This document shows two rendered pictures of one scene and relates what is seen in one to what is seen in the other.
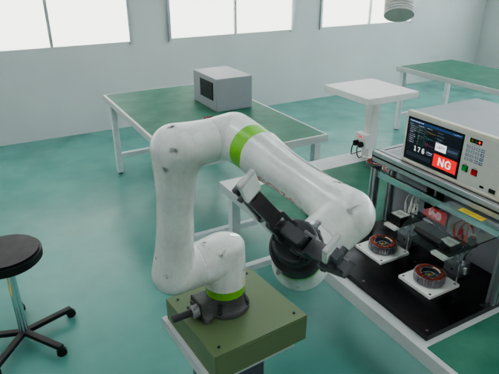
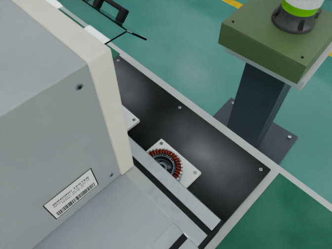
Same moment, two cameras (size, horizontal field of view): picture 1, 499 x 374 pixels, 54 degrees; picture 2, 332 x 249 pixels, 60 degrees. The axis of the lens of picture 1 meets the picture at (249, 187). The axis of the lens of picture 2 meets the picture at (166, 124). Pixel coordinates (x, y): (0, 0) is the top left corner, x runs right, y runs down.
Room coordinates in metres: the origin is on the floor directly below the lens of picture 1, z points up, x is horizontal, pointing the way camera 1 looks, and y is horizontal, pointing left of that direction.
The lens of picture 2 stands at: (1.99, -0.61, 1.47)
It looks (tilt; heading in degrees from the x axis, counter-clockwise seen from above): 55 degrees down; 164
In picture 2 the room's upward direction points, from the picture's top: straight up
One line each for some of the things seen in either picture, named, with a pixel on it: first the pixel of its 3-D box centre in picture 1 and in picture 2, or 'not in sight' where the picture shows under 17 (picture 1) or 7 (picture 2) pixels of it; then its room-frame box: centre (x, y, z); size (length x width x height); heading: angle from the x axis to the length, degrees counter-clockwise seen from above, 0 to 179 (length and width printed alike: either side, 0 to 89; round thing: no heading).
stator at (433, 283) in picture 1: (429, 274); not in sight; (1.46, -0.65, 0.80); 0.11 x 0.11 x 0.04
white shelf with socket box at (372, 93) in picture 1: (366, 128); not in sight; (2.64, -0.66, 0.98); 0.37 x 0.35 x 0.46; 29
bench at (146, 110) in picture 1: (203, 156); not in sight; (3.74, 0.38, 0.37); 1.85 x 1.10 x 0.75; 29
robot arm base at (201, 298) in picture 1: (209, 303); (303, 6); (1.22, 0.12, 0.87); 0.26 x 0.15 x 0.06; 121
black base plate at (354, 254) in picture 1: (406, 266); (127, 151); (1.57, -0.61, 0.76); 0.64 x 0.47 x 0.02; 29
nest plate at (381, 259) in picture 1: (382, 249); (161, 173); (1.67, -0.54, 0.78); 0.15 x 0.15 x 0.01; 29
